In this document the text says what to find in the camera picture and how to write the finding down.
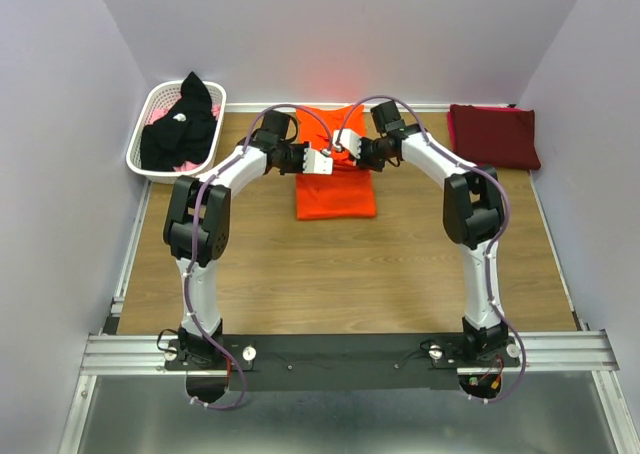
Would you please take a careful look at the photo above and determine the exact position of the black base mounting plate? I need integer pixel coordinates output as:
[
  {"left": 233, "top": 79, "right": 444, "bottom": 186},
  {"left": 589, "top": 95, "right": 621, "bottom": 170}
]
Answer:
[{"left": 156, "top": 333, "right": 520, "bottom": 402}]

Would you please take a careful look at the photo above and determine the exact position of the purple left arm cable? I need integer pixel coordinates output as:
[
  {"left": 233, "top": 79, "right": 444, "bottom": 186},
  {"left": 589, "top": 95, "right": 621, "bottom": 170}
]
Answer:
[{"left": 183, "top": 103, "right": 334, "bottom": 411}]

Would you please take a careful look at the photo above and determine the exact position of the white plastic laundry basket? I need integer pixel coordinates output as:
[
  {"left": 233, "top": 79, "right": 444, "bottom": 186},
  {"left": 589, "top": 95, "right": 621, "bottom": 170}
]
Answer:
[{"left": 125, "top": 77, "right": 227, "bottom": 184}]

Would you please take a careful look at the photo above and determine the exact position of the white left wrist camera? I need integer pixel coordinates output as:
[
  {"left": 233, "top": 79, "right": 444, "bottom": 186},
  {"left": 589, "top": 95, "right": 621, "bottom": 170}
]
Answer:
[{"left": 302, "top": 148, "right": 334, "bottom": 175}]

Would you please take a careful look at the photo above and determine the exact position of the black t shirt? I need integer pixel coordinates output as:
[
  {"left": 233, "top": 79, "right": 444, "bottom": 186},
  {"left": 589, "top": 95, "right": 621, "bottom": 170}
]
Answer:
[{"left": 140, "top": 72, "right": 218, "bottom": 172}]

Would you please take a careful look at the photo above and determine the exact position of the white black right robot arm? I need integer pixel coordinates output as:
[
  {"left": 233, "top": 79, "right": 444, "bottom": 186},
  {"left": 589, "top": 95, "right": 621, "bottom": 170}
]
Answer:
[{"left": 340, "top": 99, "right": 509, "bottom": 366}]

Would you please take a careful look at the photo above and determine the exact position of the orange t shirt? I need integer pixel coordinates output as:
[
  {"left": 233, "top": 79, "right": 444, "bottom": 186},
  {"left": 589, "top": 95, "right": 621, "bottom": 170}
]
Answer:
[{"left": 296, "top": 106, "right": 377, "bottom": 221}]

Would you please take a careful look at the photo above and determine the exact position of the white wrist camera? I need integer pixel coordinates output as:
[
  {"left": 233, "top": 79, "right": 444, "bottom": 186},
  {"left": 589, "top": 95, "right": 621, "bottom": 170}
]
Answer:
[
  {"left": 332, "top": 129, "right": 362, "bottom": 160},
  {"left": 302, "top": 148, "right": 334, "bottom": 175}
]

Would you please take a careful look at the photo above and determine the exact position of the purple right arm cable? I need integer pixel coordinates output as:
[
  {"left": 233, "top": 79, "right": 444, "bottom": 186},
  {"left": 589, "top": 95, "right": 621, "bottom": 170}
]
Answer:
[{"left": 333, "top": 94, "right": 527, "bottom": 405}]

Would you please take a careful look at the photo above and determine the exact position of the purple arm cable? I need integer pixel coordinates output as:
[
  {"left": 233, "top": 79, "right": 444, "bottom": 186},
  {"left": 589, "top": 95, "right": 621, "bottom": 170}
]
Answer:
[
  {"left": 333, "top": 94, "right": 527, "bottom": 405},
  {"left": 183, "top": 103, "right": 334, "bottom": 411}
]

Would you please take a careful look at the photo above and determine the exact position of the aluminium extrusion rail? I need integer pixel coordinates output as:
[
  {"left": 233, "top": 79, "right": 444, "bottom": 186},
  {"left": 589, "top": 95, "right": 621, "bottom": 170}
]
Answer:
[{"left": 80, "top": 331, "right": 619, "bottom": 376}]

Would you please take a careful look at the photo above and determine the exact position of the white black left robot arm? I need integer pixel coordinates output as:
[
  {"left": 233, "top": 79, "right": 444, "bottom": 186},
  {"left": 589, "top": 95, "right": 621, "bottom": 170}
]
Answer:
[{"left": 163, "top": 111, "right": 309, "bottom": 369}]

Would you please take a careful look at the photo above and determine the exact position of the folded maroon t shirt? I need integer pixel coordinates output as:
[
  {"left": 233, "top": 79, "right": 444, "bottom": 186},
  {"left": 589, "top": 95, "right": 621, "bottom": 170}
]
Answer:
[{"left": 447, "top": 104, "right": 541, "bottom": 171}]

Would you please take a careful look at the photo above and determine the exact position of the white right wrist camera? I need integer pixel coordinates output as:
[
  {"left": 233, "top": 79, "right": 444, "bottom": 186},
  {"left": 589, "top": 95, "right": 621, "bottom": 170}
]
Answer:
[{"left": 332, "top": 129, "right": 362, "bottom": 160}]

